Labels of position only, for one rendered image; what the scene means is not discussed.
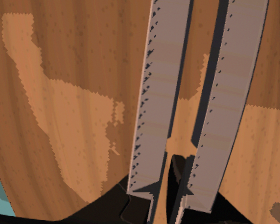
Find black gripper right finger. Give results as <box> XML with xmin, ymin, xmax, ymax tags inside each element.
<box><xmin>167</xmin><ymin>155</ymin><xmax>253</xmax><ymax>224</ymax></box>

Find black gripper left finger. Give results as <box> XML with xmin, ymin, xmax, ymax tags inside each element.
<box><xmin>0</xmin><ymin>173</ymin><xmax>151</xmax><ymax>224</ymax></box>

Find brown wooden board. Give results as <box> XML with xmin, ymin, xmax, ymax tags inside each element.
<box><xmin>0</xmin><ymin>0</ymin><xmax>280</xmax><ymax>224</ymax></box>

